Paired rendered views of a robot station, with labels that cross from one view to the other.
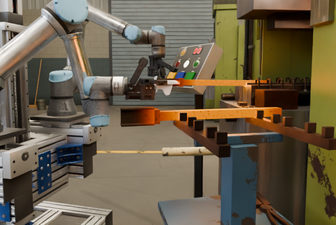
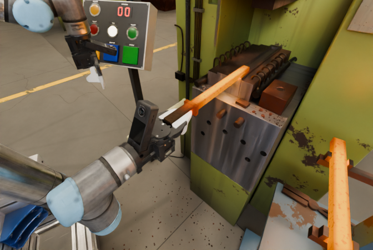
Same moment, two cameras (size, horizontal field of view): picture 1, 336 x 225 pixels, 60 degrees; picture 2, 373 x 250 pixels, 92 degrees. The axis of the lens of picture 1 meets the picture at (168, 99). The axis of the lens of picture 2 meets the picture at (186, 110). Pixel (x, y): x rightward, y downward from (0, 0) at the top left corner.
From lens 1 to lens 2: 0.94 m
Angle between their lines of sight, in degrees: 53
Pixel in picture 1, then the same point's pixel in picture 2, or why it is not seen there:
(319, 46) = (344, 52)
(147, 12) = not seen: outside the picture
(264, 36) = (222, 1)
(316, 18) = (365, 24)
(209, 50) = (147, 14)
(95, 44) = not seen: outside the picture
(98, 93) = (100, 208)
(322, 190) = (302, 151)
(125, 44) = not seen: outside the picture
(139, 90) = (152, 150)
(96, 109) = (105, 223)
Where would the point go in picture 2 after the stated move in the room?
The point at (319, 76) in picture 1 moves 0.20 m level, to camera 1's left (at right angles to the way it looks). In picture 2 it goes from (332, 80) to (311, 106)
